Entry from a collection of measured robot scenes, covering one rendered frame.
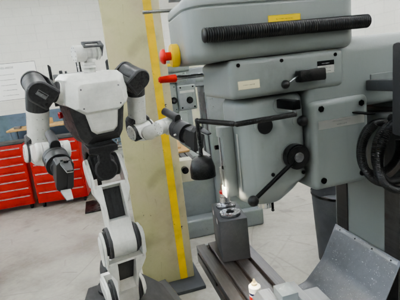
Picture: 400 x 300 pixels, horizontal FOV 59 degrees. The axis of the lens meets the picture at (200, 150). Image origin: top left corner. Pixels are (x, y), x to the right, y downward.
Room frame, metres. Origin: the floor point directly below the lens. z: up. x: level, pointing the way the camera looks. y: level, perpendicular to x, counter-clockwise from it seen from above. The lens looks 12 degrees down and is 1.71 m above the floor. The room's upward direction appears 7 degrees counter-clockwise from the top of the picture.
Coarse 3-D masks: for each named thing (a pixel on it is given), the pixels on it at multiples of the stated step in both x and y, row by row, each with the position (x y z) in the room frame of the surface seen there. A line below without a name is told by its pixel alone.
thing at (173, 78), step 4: (164, 76) 1.07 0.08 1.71; (168, 76) 1.07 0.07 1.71; (172, 76) 1.07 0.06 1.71; (176, 76) 1.08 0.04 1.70; (180, 76) 1.09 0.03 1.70; (184, 76) 1.09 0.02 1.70; (188, 76) 1.09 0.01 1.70; (192, 76) 1.09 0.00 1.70; (196, 76) 1.10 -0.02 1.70; (200, 76) 1.10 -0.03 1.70; (160, 80) 1.06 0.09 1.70; (164, 80) 1.07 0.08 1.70; (168, 80) 1.07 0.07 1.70; (172, 80) 1.07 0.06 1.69; (176, 80) 1.08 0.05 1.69
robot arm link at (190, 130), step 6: (174, 126) 1.51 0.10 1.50; (180, 126) 1.50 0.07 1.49; (186, 126) 1.50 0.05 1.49; (192, 126) 1.49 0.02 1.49; (174, 132) 1.50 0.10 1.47; (180, 132) 1.49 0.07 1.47; (186, 132) 1.47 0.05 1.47; (192, 132) 1.44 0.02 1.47; (180, 138) 1.50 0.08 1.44; (186, 138) 1.48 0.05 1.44; (192, 138) 1.44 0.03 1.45; (186, 144) 1.49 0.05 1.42; (192, 144) 1.45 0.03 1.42; (192, 150) 1.46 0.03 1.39
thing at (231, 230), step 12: (216, 204) 1.54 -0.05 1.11; (216, 216) 1.44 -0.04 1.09; (228, 216) 1.39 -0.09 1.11; (240, 216) 1.40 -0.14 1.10; (216, 228) 1.49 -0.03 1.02; (228, 228) 1.38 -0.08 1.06; (240, 228) 1.38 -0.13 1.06; (216, 240) 1.55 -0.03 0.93; (228, 240) 1.38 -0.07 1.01; (240, 240) 1.38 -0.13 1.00; (228, 252) 1.37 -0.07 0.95; (240, 252) 1.38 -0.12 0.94
